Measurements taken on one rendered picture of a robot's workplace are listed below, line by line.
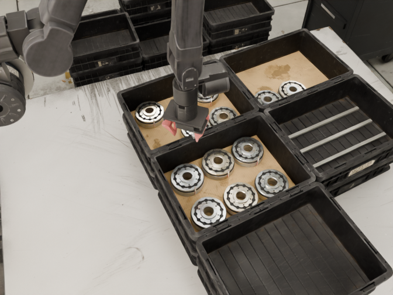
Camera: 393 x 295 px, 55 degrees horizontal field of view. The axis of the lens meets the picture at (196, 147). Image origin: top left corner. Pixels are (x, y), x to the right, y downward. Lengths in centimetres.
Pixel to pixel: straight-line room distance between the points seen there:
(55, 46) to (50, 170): 85
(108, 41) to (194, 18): 159
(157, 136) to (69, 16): 71
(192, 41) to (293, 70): 87
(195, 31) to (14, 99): 53
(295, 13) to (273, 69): 192
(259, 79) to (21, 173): 96
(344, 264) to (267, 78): 75
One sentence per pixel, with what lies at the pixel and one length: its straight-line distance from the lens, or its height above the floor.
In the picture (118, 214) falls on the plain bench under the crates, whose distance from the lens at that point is 130.
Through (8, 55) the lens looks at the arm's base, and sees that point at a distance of 71.
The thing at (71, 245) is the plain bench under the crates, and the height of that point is 70.
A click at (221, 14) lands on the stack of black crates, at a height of 49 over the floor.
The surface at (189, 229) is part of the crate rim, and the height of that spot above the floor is 93.
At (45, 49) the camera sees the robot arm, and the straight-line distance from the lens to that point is 68.
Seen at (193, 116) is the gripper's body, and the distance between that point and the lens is 91.
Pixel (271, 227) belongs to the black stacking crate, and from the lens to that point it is 113.
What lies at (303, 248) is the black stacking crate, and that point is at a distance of 112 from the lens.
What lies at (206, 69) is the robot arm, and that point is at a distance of 85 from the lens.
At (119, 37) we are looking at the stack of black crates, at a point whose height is 49.
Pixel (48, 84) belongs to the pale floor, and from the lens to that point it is 288.
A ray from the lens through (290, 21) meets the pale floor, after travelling 334.
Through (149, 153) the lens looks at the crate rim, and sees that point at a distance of 113.
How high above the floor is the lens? 184
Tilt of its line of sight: 53 degrees down
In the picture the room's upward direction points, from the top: 1 degrees counter-clockwise
